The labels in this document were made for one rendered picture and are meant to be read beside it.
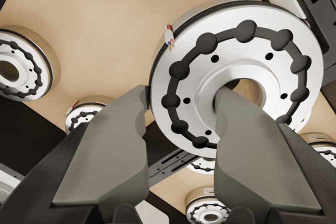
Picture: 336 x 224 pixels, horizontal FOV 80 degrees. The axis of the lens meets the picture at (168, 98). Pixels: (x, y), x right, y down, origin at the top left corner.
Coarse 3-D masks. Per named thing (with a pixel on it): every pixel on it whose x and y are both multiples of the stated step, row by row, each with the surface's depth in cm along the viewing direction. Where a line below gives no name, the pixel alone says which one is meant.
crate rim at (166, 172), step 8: (328, 72) 18; (328, 80) 19; (176, 160) 25; (184, 160) 25; (192, 160) 25; (168, 168) 26; (176, 168) 26; (152, 176) 26; (160, 176) 26; (168, 176) 26; (152, 184) 27
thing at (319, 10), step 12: (300, 0) 16; (312, 0) 17; (324, 0) 15; (312, 12) 16; (324, 12) 16; (324, 24) 16; (324, 36) 17; (324, 48) 18; (324, 60) 18; (168, 156) 24; (180, 156) 24; (0, 168) 27; (12, 168) 27; (156, 168) 26
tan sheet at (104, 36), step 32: (32, 0) 26; (64, 0) 26; (96, 0) 25; (128, 0) 25; (160, 0) 25; (192, 0) 25; (64, 32) 28; (96, 32) 27; (128, 32) 27; (160, 32) 27; (64, 64) 30; (96, 64) 30; (128, 64) 29; (64, 96) 33; (64, 128) 36
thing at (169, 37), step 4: (164, 24) 12; (168, 24) 12; (164, 28) 11; (168, 28) 11; (164, 32) 10; (168, 32) 10; (164, 36) 10; (168, 36) 9; (172, 36) 9; (168, 40) 9; (172, 40) 9; (168, 44) 9; (172, 44) 8
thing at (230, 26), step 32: (192, 32) 10; (224, 32) 10; (256, 32) 10; (288, 32) 10; (160, 64) 11; (192, 64) 11; (288, 64) 11; (320, 64) 11; (160, 96) 12; (192, 96) 12; (288, 96) 12; (160, 128) 13; (192, 128) 13
